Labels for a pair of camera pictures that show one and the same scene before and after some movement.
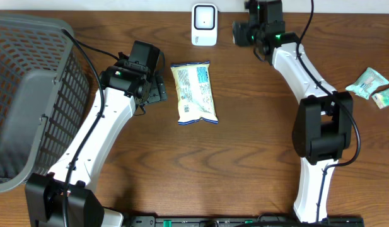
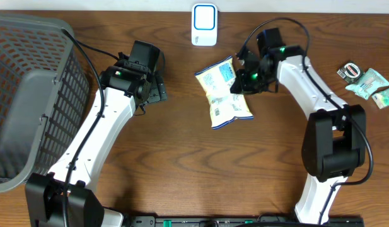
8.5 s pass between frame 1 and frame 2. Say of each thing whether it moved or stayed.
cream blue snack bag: moved
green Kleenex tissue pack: stayed
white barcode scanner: stayed
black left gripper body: stayed
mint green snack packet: stayed
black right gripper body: moved
